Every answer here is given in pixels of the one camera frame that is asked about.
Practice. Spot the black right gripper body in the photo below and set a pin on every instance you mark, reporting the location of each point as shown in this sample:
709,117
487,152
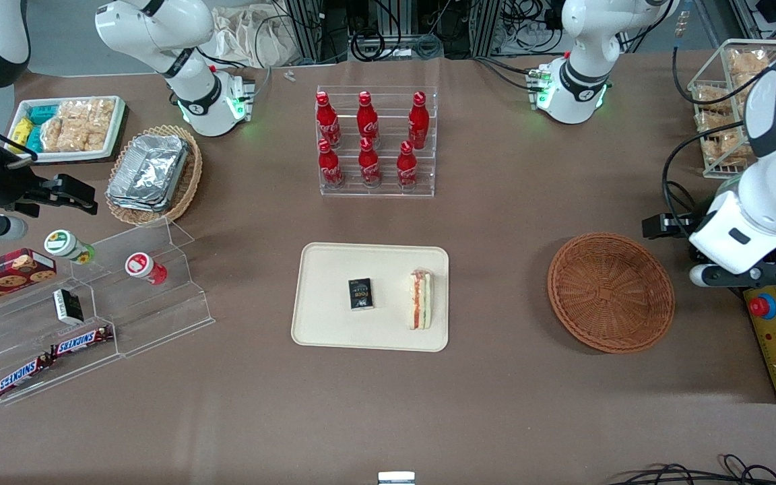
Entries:
9,188

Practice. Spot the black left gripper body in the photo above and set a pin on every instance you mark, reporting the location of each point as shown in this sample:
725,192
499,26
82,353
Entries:
683,223

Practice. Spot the triangular sandwich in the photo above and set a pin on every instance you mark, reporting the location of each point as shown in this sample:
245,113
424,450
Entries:
420,300

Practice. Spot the white rectangular snack tray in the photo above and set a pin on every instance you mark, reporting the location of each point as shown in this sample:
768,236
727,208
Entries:
71,157

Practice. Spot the brown wicker basket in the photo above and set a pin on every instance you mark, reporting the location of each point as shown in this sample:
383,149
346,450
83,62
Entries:
610,293

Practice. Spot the light wicker oval basket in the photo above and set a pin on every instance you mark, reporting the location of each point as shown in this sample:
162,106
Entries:
189,182

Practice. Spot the beige plastic tray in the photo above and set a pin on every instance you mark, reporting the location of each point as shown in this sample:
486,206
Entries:
327,269

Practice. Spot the green lid sunflower cup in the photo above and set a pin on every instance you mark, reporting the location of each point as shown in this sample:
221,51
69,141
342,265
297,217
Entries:
65,244

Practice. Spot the clear rice cracker pack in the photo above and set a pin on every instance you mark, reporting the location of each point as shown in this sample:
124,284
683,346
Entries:
52,135
721,145
75,124
713,96
748,60
100,124

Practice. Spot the teal snack packet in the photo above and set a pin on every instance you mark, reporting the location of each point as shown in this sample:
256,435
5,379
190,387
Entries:
42,113
33,139

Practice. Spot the yellow snack packet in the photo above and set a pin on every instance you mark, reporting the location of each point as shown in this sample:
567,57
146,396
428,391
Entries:
21,130

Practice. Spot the stack of foil trays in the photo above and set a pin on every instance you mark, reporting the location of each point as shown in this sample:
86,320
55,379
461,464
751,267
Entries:
149,172

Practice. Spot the red lid strawberry cup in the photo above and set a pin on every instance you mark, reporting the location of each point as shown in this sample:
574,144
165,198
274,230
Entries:
142,265

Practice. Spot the red plaid cookie box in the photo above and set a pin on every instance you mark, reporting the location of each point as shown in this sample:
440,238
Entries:
4,276

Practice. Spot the black box with white side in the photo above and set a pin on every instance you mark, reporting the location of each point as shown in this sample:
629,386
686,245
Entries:
68,306

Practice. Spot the Snickers chocolate bar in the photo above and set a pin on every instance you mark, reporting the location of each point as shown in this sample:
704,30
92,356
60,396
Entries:
23,376
81,341

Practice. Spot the clear acrylic stepped shelf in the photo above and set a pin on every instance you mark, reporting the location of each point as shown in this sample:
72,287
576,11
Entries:
159,323

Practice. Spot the beige cloth bag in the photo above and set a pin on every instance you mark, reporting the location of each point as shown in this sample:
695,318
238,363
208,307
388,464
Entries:
260,34

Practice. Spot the red cola bottle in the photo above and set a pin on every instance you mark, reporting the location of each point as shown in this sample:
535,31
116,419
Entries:
369,167
327,124
330,168
407,170
419,124
367,121

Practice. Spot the clear acrylic bottle rack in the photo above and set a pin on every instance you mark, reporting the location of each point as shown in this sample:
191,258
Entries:
388,182

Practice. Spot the small black card box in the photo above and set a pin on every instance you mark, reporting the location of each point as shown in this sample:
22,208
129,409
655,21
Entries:
361,294

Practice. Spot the small white device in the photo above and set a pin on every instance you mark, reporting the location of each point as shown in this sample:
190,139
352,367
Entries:
396,478

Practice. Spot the aluminium frame post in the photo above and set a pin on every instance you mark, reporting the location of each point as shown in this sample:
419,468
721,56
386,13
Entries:
487,23
307,27

